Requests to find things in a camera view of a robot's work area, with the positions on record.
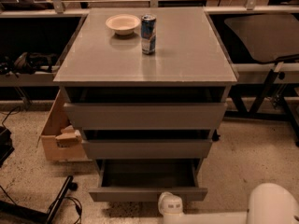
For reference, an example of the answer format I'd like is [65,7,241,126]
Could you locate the grey bottom drawer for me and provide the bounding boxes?
[89,159,207,202]

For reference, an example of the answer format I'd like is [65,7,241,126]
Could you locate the grey drawer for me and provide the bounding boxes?
[82,130,212,160]
[64,103,227,130]
[89,159,207,202]

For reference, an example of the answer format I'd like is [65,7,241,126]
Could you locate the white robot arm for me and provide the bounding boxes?
[158,183,299,224]

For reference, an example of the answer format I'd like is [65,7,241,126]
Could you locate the grey drawer cabinet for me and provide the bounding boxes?
[52,7,239,161]

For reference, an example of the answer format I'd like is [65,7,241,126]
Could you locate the grey middle drawer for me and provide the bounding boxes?
[82,130,212,160]

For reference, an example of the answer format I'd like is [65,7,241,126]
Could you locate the grey top drawer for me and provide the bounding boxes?
[64,103,227,130]

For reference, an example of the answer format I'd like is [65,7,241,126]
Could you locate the blue drink can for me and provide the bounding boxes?
[141,14,156,54]

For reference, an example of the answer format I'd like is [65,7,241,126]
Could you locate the white bowl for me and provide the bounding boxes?
[106,14,140,35]

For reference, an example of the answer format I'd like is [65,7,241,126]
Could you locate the cardboard box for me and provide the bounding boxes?
[40,92,87,161]

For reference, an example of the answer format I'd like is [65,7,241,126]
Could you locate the dark headset on shelf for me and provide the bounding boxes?
[0,52,58,75]

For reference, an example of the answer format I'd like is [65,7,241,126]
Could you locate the black chair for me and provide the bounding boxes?
[223,13,299,147]

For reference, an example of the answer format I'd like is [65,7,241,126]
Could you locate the black box at left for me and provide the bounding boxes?
[0,126,14,167]

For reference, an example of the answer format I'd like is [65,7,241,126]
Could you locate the black stand base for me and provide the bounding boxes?
[0,175,78,224]

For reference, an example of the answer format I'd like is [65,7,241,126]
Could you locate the black cable on floor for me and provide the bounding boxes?
[46,196,84,224]

